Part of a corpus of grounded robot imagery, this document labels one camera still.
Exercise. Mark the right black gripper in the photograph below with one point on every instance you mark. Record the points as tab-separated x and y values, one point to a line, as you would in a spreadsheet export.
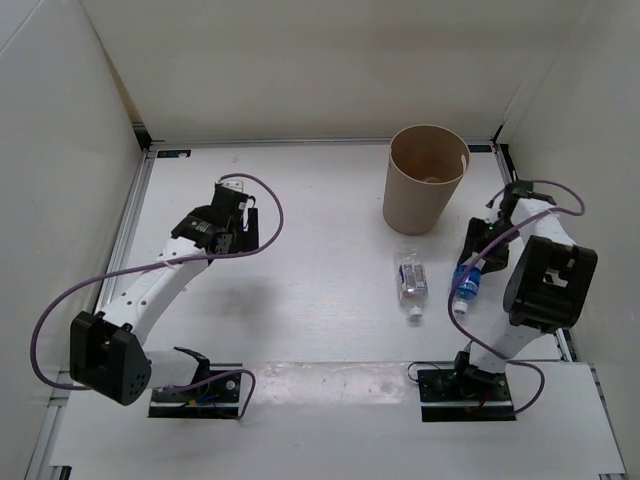
475	230

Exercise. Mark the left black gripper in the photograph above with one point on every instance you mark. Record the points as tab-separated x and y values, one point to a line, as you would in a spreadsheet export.
248	239

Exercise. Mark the blue label Pocari Sweat bottle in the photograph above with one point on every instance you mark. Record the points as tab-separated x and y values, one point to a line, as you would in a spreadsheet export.
465	288

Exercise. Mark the clear bottle white orange label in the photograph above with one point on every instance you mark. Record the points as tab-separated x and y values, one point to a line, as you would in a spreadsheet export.
412	283

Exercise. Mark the orange plastic bottle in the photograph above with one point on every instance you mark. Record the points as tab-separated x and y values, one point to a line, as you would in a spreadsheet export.
424	162

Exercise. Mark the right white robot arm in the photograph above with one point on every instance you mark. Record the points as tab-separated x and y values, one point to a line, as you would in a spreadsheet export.
545	292

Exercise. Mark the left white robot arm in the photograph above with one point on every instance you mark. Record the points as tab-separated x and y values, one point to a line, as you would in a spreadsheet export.
107	351

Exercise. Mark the brown cardboard bin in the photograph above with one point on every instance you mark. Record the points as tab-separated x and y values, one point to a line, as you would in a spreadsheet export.
411	207

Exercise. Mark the white front board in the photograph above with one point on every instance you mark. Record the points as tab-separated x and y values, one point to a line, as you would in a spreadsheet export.
344	421

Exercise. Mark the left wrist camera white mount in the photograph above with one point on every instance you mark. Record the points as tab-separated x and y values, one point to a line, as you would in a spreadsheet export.
232	184

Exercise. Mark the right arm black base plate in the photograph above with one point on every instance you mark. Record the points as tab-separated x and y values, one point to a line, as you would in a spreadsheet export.
446	397

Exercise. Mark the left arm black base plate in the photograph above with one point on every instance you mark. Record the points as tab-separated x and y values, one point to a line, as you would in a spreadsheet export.
217	400

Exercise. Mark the aluminium table frame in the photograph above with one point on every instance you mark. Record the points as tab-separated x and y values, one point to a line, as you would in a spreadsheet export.
325	292

